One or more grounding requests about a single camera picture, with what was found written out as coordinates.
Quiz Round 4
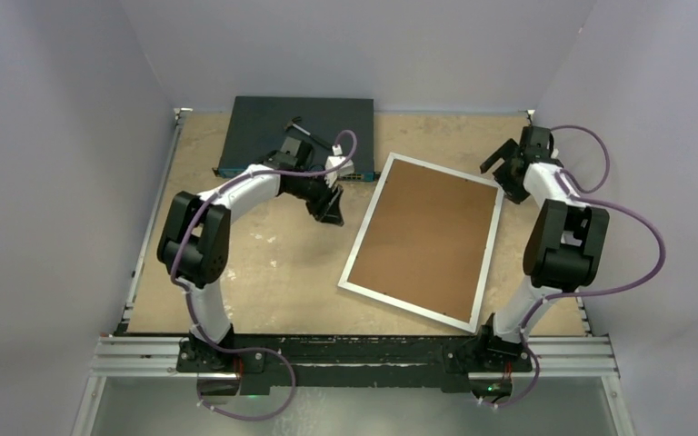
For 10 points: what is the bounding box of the dark network switch box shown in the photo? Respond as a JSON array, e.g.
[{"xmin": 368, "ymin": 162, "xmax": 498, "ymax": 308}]
[{"xmin": 214, "ymin": 96, "xmax": 375, "ymax": 182}]

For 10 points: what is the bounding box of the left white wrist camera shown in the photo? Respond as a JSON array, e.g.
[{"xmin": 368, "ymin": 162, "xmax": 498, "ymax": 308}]
[{"xmin": 324, "ymin": 144, "xmax": 354, "ymax": 185}]

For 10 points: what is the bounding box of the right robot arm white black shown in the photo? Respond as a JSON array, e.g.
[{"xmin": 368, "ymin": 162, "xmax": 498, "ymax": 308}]
[{"xmin": 474, "ymin": 125, "xmax": 610, "ymax": 370}]

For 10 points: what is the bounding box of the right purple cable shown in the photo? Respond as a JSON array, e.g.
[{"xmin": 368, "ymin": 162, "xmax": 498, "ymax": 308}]
[{"xmin": 475, "ymin": 124, "xmax": 667, "ymax": 411}]

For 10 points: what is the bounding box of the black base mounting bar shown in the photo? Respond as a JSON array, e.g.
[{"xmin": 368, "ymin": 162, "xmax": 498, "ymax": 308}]
[{"xmin": 176, "ymin": 333, "xmax": 533, "ymax": 395}]

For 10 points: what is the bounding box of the purple cable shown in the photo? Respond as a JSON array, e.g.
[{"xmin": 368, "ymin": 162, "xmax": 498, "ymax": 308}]
[
  {"xmin": 475, "ymin": 124, "xmax": 667, "ymax": 411},
  {"xmin": 168, "ymin": 129, "xmax": 297, "ymax": 422}
]

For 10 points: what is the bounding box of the white picture frame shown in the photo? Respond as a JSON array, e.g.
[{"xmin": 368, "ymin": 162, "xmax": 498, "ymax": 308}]
[{"xmin": 337, "ymin": 152, "xmax": 505, "ymax": 334}]

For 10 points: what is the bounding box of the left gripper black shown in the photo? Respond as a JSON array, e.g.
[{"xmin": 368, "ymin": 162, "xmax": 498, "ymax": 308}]
[{"xmin": 286, "ymin": 171, "xmax": 344, "ymax": 226}]

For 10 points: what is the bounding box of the brown cardboard backing board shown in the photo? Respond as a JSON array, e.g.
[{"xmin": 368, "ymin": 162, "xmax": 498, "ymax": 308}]
[{"xmin": 348, "ymin": 159, "xmax": 500, "ymax": 323}]

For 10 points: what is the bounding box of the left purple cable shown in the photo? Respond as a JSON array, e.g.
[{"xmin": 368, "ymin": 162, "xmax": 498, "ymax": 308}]
[{"xmin": 168, "ymin": 129, "xmax": 297, "ymax": 422}]

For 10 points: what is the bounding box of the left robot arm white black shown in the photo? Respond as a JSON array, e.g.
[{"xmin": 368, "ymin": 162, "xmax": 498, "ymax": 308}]
[{"xmin": 157, "ymin": 143, "xmax": 354, "ymax": 372}]

